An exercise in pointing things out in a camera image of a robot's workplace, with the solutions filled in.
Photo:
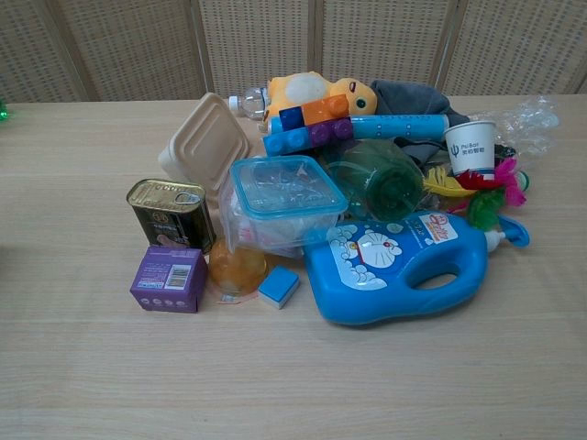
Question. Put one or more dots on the beige pulp clamshell box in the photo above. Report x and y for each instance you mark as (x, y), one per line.
(206, 142)

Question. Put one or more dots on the green gold tin can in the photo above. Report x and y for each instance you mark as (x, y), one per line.
(172, 215)

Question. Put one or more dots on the purple cardboard box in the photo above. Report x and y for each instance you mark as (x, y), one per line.
(167, 279)

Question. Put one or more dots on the clear container with blue lid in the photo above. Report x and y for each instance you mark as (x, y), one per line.
(284, 201)

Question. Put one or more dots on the blue white eraser block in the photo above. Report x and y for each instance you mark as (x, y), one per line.
(277, 286)

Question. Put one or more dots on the orange jelly cup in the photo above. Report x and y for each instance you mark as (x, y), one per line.
(236, 270)

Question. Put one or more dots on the colourful toy building blocks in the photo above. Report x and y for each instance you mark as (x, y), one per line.
(312, 126)

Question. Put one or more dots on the green plastic bottle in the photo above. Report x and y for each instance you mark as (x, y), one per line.
(385, 179)

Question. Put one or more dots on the blue cartoon detergent bottle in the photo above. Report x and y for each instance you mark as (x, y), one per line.
(394, 266)

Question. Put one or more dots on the clear plastic water bottle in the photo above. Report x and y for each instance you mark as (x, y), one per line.
(250, 103)

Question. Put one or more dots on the yellow plush duck toy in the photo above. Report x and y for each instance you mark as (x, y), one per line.
(316, 91)

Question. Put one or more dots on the blue cylindrical tube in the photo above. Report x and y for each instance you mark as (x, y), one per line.
(394, 126)

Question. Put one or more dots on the grey cloth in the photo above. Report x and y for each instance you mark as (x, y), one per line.
(408, 98)

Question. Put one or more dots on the woven folding screen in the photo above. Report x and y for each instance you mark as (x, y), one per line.
(293, 46)

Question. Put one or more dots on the colourful feather shuttlecock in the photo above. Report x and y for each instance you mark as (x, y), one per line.
(481, 192)

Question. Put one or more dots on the white paper cup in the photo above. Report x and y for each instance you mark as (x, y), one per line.
(470, 146)

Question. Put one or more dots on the clear plastic bag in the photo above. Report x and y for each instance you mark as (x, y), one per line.
(527, 124)

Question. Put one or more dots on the green object at edge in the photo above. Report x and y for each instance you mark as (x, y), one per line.
(3, 112)

